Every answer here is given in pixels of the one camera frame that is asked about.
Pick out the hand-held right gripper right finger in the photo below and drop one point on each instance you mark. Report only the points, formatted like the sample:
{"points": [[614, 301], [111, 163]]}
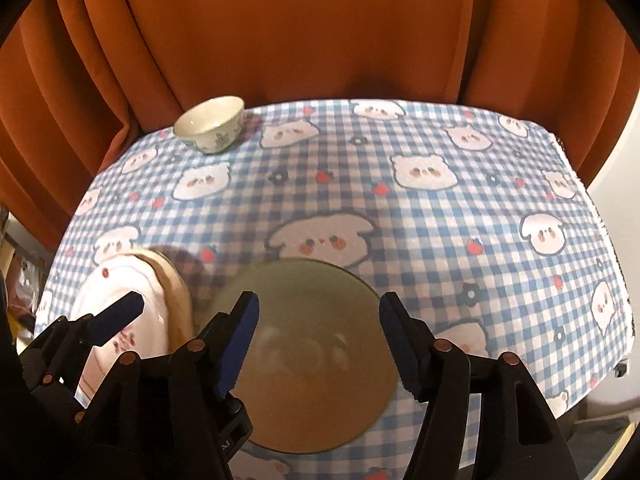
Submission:
{"points": [[400, 345]]}

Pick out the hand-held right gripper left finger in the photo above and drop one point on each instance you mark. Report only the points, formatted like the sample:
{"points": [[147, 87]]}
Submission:
{"points": [[240, 340]]}

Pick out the yellow floral plate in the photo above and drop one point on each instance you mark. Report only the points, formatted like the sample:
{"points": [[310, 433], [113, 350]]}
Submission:
{"points": [[175, 295]]}

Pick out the blue checked printed tablecloth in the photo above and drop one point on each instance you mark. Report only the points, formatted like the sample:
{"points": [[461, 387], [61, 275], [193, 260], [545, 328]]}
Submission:
{"points": [[425, 220]]}

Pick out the red rimmed white plate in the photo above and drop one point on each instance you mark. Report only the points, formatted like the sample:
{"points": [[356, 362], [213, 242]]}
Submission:
{"points": [[130, 282]]}

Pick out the small black clip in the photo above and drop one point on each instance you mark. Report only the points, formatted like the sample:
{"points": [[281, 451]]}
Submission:
{"points": [[622, 368]]}

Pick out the leaf print ceramic bowl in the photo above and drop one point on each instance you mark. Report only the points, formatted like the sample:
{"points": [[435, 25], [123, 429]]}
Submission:
{"points": [[215, 135], [320, 340]]}

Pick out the orange curtain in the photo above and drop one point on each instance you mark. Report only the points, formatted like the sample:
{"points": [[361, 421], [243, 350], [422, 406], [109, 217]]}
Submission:
{"points": [[300, 35]]}

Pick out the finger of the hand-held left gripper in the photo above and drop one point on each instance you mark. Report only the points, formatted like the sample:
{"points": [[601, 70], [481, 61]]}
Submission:
{"points": [[117, 316]]}

